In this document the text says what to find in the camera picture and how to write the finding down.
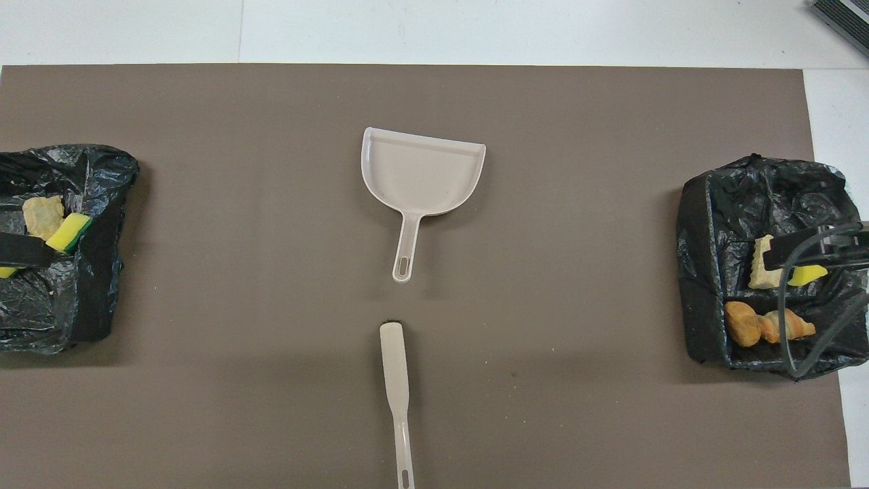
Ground yellow wedge sponge piece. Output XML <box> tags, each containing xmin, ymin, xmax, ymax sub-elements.
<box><xmin>788</xmin><ymin>264</ymin><xmax>830</xmax><ymax>287</ymax></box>

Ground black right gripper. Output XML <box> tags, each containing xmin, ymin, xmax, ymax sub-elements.
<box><xmin>761</xmin><ymin>228</ymin><xmax>869</xmax><ymax>271</ymax></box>

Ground short striped croissant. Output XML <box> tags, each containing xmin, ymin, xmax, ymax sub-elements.
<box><xmin>22</xmin><ymin>196</ymin><xmax>66</xmax><ymax>242</ymax></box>

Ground beige plastic dustpan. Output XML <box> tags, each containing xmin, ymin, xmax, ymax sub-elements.
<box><xmin>360</xmin><ymin>126</ymin><xmax>487</xmax><ymax>284</ymax></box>

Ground long striped croissant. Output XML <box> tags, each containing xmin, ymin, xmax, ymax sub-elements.
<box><xmin>758</xmin><ymin>308</ymin><xmax>817</xmax><ymax>344</ymax></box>

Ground pale stone-like bread chunk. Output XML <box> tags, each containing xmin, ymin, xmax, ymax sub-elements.
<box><xmin>748</xmin><ymin>234</ymin><xmax>781</xmax><ymax>291</ymax></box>

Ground dark ribbed vent panel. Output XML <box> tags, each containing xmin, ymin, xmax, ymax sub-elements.
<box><xmin>811</xmin><ymin>0</ymin><xmax>869</xmax><ymax>58</ymax></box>

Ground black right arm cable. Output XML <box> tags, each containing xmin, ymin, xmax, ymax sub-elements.
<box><xmin>777</xmin><ymin>223</ymin><xmax>869</xmax><ymax>380</ymax></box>

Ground brown table mat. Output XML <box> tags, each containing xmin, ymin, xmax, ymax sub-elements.
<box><xmin>0</xmin><ymin>64</ymin><xmax>853</xmax><ymax>489</ymax></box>

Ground brown fried nugget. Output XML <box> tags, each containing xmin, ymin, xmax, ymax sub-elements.
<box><xmin>724</xmin><ymin>300</ymin><xmax>764</xmax><ymax>349</ymax></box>

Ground beige hand brush black bristles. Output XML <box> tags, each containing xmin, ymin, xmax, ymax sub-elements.
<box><xmin>379</xmin><ymin>321</ymin><xmax>416</xmax><ymax>489</ymax></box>

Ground black bag lined bin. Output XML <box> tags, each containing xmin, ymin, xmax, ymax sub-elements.
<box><xmin>677</xmin><ymin>155</ymin><xmax>869</xmax><ymax>381</ymax></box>
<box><xmin>0</xmin><ymin>144</ymin><xmax>140</xmax><ymax>355</ymax></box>

